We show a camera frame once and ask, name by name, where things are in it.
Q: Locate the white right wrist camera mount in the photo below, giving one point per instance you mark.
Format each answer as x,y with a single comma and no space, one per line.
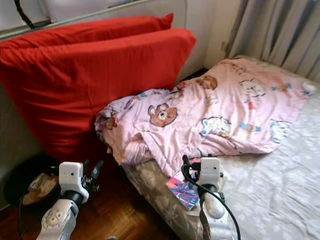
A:
210,172

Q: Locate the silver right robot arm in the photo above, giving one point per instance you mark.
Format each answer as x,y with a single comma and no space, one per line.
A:
212,210

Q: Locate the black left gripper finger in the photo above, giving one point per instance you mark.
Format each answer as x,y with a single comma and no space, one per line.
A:
86,166
97,171

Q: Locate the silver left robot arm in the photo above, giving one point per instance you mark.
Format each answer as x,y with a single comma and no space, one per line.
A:
57,222

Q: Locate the grey curtain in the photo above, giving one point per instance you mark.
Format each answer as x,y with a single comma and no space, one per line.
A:
270,30

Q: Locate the pink cartoon blanket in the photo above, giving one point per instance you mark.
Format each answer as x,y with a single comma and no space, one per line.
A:
225,110

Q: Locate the large red pillow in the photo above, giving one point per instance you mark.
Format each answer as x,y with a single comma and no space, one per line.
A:
70,90
95,29

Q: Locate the colourful manga book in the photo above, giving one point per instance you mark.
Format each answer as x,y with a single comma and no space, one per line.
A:
182,195

